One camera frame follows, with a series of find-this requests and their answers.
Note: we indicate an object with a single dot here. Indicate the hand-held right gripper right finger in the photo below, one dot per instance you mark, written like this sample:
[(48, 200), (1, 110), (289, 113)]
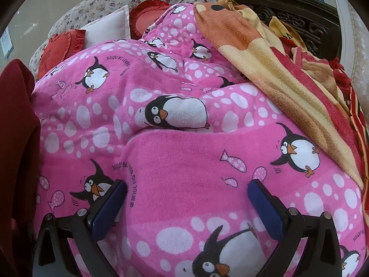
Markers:
[(265, 210)]

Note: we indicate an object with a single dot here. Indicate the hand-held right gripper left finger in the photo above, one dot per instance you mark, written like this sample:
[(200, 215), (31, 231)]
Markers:
[(108, 207)]

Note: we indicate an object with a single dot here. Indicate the dark red garment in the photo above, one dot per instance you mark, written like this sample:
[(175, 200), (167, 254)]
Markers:
[(17, 106)]

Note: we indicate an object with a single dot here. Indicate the pink penguin print blanket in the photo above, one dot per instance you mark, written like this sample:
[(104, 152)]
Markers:
[(173, 155)]

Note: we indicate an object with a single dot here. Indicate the red striped cloth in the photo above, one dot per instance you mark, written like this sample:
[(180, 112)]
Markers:
[(357, 115)]

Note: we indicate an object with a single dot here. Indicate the orange and yellow blanket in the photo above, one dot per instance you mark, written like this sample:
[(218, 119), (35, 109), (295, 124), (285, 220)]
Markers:
[(259, 52)]

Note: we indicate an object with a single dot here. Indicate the red ruffled cushion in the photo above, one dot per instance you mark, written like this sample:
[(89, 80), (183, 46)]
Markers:
[(145, 17), (57, 52)]

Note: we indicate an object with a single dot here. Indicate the white pillow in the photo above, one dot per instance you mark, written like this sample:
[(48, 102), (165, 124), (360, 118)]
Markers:
[(109, 26)]

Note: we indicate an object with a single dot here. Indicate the dark carved wooden cabinet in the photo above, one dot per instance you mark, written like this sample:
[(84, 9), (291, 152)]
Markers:
[(311, 20)]

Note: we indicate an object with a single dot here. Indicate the cream carved armchair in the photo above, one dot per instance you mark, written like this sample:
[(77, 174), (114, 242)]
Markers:
[(357, 34)]

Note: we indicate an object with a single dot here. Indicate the wall calendar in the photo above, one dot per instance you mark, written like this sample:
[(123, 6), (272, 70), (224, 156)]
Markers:
[(5, 44)]

